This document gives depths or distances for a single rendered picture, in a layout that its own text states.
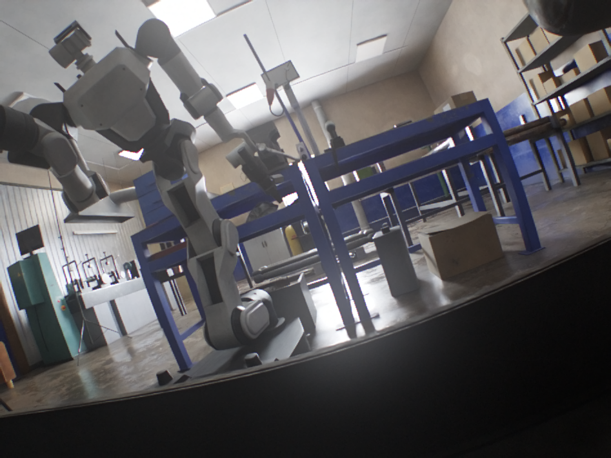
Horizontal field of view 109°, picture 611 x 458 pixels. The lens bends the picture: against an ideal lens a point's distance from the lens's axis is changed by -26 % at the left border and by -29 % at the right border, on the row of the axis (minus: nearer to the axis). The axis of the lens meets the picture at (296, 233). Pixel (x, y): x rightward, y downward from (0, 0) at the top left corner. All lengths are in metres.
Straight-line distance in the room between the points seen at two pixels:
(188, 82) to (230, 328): 0.84
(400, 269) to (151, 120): 1.39
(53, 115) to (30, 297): 3.69
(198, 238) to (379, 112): 6.58
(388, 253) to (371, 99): 6.07
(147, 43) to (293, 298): 1.34
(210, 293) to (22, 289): 3.78
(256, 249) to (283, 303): 4.98
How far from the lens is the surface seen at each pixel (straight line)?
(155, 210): 1.98
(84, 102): 1.01
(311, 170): 1.47
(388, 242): 1.65
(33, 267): 4.74
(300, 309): 1.64
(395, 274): 1.68
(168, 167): 1.11
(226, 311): 1.03
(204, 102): 1.07
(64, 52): 1.05
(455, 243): 1.74
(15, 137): 0.74
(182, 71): 1.07
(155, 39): 1.04
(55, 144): 0.77
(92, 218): 5.78
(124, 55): 1.01
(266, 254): 6.53
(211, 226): 1.10
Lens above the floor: 0.51
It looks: 1 degrees up
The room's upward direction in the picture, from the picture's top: 20 degrees counter-clockwise
